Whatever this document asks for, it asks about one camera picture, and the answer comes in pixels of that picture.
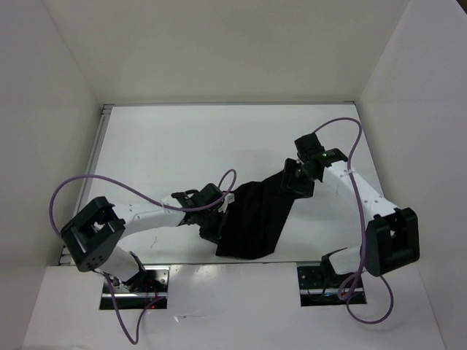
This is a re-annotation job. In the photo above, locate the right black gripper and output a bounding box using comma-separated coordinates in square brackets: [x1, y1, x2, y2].
[278, 157, 317, 199]

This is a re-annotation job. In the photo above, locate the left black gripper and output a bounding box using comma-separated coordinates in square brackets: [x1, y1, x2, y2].
[196, 207, 228, 247]

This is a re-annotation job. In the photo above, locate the black skirt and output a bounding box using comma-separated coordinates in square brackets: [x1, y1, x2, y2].
[215, 171, 295, 260]

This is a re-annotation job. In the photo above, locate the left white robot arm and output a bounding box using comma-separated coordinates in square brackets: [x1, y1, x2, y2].
[60, 183, 234, 292]

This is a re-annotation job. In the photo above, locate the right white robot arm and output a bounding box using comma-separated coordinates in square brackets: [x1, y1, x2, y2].
[280, 149, 420, 287]

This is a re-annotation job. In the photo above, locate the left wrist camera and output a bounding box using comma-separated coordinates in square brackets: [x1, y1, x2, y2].
[197, 183, 235, 212]

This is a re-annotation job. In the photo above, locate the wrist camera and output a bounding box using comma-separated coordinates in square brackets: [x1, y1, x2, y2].
[294, 133, 325, 162]
[197, 183, 235, 212]

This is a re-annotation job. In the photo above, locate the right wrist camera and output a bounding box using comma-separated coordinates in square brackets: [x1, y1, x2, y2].
[294, 133, 325, 162]

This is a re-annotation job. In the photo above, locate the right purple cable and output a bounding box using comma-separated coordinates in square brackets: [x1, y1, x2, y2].
[312, 117, 395, 324]

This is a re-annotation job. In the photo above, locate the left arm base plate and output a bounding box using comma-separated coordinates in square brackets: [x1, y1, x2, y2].
[99, 265, 170, 311]

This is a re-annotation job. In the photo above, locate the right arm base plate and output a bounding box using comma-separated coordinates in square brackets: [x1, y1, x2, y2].
[297, 263, 350, 307]

